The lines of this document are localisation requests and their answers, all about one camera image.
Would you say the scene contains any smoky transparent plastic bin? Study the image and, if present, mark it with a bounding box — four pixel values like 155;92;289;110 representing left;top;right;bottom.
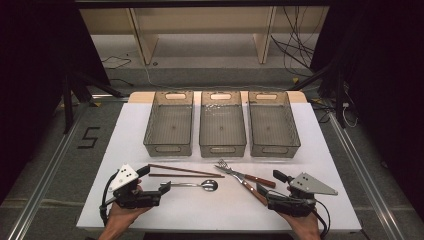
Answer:
247;90;302;159
198;90;248;158
143;90;195;158

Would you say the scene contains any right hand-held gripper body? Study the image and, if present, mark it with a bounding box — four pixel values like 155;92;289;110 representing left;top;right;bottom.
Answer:
265;172;339;218

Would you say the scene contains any white cable with plug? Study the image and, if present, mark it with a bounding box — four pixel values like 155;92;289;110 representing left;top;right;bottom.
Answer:
341;102;359;129

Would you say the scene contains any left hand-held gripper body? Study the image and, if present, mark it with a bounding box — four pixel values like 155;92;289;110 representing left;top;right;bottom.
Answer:
107;163;164;210

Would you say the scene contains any black metal stand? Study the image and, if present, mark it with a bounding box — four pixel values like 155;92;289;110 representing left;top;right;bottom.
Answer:
289;59;348;129

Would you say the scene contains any person's right hand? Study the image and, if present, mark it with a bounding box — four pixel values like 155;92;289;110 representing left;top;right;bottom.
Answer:
279;211;323;236

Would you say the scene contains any person's left hand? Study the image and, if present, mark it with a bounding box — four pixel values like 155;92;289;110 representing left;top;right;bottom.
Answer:
107;201;153;232

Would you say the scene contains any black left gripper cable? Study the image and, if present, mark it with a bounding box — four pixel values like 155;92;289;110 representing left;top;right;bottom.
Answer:
99;169;120;226

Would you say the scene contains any aluminium floor rail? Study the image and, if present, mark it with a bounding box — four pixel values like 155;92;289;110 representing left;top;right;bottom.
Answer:
328;111;406;240
6;109;88;240

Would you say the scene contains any bundle of black cables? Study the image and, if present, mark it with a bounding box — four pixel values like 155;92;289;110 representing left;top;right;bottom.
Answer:
270;6;321;73

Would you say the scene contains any beige wooden desk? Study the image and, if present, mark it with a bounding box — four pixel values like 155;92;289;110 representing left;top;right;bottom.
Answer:
79;6;329;66

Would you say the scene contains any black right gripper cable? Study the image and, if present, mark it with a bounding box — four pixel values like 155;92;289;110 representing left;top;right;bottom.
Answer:
313;199;332;240

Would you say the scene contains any dark curtain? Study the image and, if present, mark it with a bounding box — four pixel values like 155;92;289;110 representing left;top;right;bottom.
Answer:
0;0;111;201
311;0;424;218

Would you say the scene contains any steel spoon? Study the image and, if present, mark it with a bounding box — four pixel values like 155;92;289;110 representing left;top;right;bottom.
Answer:
159;179;219;193

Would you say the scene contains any black tripod stand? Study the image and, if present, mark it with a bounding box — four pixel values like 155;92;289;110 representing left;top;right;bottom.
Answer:
61;71;124;134

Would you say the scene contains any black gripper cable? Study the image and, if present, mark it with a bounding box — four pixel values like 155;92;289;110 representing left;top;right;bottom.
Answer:
313;199;332;240
99;169;120;226

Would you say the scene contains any thin black floor cable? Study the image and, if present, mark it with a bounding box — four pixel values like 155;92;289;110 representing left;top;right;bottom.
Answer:
101;54;133;70

